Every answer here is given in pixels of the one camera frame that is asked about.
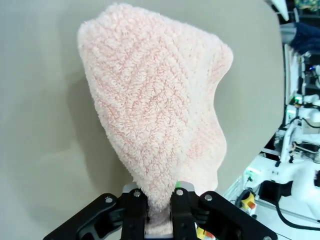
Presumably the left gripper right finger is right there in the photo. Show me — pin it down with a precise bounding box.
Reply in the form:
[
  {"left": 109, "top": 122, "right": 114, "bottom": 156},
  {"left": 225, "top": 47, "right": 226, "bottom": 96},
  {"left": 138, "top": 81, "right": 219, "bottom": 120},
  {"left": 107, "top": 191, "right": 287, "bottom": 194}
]
[{"left": 169, "top": 181, "right": 279, "bottom": 240}]

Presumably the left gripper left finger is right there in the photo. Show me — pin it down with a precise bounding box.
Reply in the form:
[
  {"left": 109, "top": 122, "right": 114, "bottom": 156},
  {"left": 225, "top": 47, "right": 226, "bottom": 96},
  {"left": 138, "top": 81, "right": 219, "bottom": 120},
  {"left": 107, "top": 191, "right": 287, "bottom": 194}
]
[{"left": 42, "top": 183, "right": 149, "bottom": 240}]

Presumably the pink terry towel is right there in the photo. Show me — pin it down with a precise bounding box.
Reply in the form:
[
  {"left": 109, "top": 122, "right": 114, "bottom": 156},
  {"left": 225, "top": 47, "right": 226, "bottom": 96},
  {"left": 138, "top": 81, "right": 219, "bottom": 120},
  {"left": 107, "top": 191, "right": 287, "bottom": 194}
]
[{"left": 76, "top": 2, "right": 235, "bottom": 238}]

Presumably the yellow red emergency stop button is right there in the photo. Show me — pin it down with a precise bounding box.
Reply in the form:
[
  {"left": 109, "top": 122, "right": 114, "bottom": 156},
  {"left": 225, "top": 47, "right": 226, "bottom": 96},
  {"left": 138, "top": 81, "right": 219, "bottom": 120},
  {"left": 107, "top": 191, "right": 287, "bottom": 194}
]
[{"left": 240, "top": 193, "right": 258, "bottom": 211}]

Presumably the person in denim jacket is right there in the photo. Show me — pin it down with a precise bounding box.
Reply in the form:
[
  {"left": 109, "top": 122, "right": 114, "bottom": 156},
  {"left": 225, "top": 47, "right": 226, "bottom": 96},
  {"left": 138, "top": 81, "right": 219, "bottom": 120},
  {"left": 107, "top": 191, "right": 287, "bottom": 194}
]
[{"left": 279, "top": 21, "right": 320, "bottom": 57}]

